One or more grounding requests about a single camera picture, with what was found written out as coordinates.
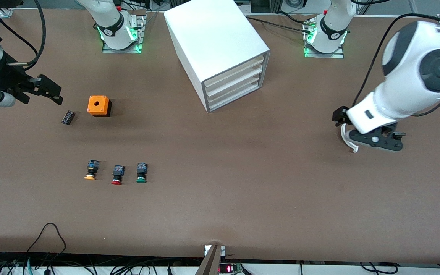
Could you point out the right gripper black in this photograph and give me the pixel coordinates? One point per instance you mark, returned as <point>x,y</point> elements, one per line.
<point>10,79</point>

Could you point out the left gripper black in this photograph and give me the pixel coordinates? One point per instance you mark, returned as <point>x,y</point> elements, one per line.
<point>338,115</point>

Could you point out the green push button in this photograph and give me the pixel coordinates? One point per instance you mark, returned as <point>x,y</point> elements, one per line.
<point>141,172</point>

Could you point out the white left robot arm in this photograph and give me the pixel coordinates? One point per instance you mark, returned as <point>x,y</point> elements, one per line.
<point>414,76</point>

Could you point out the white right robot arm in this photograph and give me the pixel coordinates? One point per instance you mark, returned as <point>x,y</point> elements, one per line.
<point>109,23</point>

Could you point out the orange button box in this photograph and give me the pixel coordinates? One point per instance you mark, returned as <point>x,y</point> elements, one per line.
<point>97,105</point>

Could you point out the yellow push button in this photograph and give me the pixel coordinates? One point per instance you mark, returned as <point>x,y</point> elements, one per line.
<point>92,168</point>

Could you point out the red push button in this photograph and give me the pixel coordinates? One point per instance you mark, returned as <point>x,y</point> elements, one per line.
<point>118,173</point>

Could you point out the white curved plastic piece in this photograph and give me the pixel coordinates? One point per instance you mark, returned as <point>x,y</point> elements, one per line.
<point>343,133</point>

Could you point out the small black terminal block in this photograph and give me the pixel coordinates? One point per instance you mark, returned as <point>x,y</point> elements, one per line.
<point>68,117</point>

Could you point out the black knob part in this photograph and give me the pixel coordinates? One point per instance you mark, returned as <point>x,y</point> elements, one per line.
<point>400,135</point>

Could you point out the circuit board with red light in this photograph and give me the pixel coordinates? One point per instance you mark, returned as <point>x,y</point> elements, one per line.
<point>229,269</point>

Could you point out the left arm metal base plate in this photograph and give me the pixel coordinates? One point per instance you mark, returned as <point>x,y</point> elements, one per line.
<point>338,54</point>

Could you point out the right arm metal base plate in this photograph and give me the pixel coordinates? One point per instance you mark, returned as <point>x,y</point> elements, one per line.
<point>107,49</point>

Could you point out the aluminium frame profile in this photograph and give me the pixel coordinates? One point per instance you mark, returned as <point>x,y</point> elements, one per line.
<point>5,13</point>

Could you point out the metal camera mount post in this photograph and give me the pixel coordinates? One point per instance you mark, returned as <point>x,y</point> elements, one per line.
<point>211,261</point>

